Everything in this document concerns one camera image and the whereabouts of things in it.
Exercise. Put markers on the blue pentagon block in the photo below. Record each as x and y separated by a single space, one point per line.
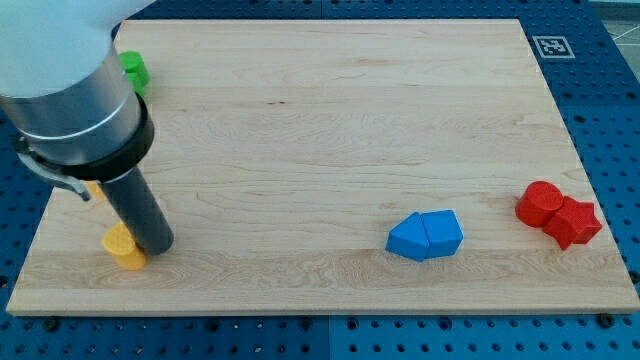
443 232

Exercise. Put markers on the blue triangle block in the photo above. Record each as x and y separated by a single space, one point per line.
409 238

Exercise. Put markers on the yellow block behind tool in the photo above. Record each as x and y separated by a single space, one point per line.
95 190

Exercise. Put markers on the red cylinder block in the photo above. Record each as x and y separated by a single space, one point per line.
538 203

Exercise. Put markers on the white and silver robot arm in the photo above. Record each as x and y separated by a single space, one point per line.
65 89

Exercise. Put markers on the red star block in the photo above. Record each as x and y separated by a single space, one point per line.
575 222

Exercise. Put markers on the fiducial marker tag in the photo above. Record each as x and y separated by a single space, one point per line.
553 47

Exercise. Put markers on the wooden board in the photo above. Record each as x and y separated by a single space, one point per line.
285 152

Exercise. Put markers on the yellow heart block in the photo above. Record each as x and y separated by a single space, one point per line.
119 242

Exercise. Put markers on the green block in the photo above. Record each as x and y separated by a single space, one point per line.
136 70

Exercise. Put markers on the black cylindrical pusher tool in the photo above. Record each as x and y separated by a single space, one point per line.
136 206

